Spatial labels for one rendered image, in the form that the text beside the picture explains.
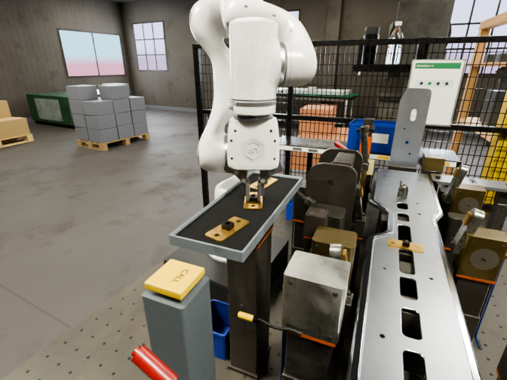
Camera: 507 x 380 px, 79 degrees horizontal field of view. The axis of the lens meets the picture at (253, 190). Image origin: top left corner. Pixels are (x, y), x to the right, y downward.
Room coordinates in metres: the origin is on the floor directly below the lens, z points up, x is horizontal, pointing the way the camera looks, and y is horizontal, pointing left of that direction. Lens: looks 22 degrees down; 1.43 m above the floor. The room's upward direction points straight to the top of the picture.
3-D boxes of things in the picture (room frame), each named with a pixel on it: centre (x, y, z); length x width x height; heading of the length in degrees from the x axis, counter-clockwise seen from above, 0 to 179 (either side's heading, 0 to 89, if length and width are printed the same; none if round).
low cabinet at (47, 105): (8.54, 4.59, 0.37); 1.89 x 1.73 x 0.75; 152
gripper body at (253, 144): (0.60, 0.00, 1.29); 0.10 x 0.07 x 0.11; 88
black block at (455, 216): (0.85, -0.66, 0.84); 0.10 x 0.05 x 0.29; 67
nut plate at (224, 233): (0.48, 0.05, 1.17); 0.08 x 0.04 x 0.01; 145
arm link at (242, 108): (0.60, 0.00, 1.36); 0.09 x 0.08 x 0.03; 88
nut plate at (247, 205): (0.60, 0.00, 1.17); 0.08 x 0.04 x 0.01; 178
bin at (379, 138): (1.54, -0.65, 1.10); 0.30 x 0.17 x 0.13; 61
